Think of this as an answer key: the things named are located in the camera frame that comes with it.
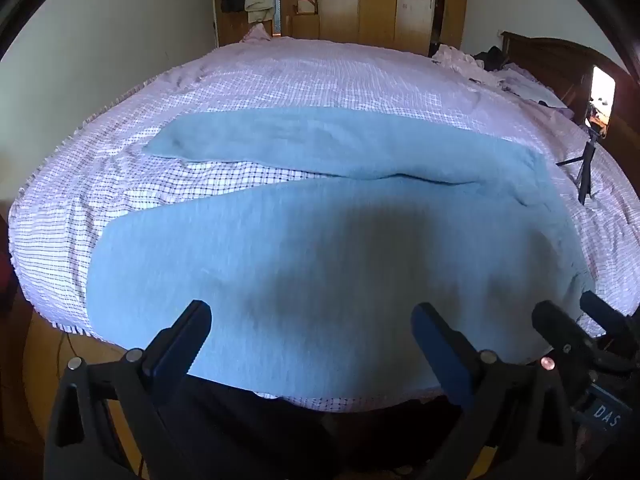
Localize wooden wardrobe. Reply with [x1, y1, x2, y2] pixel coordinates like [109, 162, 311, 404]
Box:
[279, 0, 469, 57]

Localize smartphone on tripod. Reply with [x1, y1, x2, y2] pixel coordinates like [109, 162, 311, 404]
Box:
[585, 65, 616, 139]

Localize person's dark clothing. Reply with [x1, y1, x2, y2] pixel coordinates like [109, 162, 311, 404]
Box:
[150, 374, 481, 480]

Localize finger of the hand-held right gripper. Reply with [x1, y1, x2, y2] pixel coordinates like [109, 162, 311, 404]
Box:
[579, 290, 640, 343]
[531, 301, 601, 361]

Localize pink crumpled bedding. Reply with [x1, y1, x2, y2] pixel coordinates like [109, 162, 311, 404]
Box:
[432, 44, 501, 81]

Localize light blue pants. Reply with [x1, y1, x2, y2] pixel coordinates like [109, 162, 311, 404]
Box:
[86, 107, 598, 399]

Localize pink cloth bundle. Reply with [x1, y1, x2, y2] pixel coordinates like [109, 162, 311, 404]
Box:
[242, 23, 274, 44]

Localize pink checkered bed sheet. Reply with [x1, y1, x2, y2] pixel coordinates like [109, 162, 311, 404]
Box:
[7, 37, 640, 412]

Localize crumpled clothes pile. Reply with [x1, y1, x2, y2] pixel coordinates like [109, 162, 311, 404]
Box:
[492, 67, 569, 109]

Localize dark wooden headboard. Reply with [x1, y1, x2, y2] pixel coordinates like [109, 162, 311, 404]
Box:
[501, 31, 640, 161]

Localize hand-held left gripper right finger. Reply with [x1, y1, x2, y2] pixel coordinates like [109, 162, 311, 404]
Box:
[410, 302, 583, 480]

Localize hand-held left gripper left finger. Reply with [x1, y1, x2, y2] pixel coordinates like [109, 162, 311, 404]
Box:
[44, 300, 213, 480]

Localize dark clothing pile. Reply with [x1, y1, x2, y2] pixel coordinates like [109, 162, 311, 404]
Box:
[472, 46, 512, 72]

